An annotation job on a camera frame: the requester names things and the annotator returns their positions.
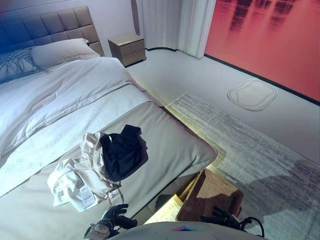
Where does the red glowing wall panel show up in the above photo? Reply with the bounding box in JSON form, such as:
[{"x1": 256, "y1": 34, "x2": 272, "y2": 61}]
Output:
[{"x1": 203, "y1": 0, "x2": 320, "y2": 103}]

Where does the brown two-drawer nightstand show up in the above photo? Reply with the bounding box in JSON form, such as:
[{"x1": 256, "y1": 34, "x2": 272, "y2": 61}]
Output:
[{"x1": 107, "y1": 32, "x2": 147, "y2": 68}]

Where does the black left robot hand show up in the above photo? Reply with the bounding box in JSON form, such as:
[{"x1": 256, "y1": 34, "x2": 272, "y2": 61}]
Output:
[{"x1": 101, "y1": 203, "x2": 138, "y2": 230}]

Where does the white pillow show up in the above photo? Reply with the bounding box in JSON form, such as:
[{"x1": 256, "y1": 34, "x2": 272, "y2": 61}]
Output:
[{"x1": 31, "y1": 37, "x2": 100, "y2": 70}]

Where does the white duvet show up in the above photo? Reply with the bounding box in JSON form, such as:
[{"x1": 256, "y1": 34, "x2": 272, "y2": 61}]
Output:
[{"x1": 0, "y1": 56, "x2": 147, "y2": 161}]

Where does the white garment with label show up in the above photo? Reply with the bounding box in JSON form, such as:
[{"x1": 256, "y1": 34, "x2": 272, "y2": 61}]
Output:
[{"x1": 47, "y1": 159, "x2": 96, "y2": 213}]

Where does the brown tufted headboard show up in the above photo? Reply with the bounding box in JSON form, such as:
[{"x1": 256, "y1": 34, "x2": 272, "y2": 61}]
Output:
[{"x1": 0, "y1": 5, "x2": 105, "y2": 57}]

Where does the black garment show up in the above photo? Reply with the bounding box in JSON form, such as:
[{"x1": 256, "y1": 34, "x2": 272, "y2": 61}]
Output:
[{"x1": 99, "y1": 124, "x2": 150, "y2": 182}]

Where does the grey patterned fringed cushion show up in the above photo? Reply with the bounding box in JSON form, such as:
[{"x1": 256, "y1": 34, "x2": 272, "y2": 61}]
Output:
[{"x1": 0, "y1": 47, "x2": 52, "y2": 85}]

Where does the beige bed cover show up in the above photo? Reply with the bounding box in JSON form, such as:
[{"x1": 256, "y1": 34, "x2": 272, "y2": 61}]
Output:
[{"x1": 0, "y1": 101, "x2": 218, "y2": 240}]

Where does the grey robot torso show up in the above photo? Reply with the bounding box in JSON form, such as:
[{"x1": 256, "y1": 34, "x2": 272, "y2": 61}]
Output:
[{"x1": 107, "y1": 221, "x2": 261, "y2": 240}]

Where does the grey striped area rug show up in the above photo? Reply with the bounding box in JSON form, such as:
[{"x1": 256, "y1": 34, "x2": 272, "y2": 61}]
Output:
[{"x1": 144, "y1": 91, "x2": 320, "y2": 240}]

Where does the white curtain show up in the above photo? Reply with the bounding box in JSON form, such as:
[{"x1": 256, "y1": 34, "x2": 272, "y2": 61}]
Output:
[{"x1": 136, "y1": 0, "x2": 217, "y2": 61}]

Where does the brown wicker laundry basket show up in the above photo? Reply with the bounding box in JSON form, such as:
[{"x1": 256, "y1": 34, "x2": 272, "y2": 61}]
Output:
[{"x1": 176, "y1": 169, "x2": 245, "y2": 223}]

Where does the small white floor mat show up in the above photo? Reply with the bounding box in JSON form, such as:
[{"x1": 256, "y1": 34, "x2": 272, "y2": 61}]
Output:
[{"x1": 227, "y1": 78, "x2": 278, "y2": 112}]

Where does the white textured blanket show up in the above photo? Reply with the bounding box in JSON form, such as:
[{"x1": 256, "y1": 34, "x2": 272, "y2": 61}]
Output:
[{"x1": 0, "y1": 90, "x2": 153, "y2": 198}]

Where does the beige garment with tag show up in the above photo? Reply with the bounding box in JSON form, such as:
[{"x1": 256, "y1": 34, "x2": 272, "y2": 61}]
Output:
[{"x1": 74, "y1": 132, "x2": 126, "y2": 203}]

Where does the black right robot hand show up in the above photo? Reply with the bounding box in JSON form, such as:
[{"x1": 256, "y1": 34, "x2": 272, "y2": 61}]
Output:
[{"x1": 212, "y1": 206, "x2": 241, "y2": 226}]

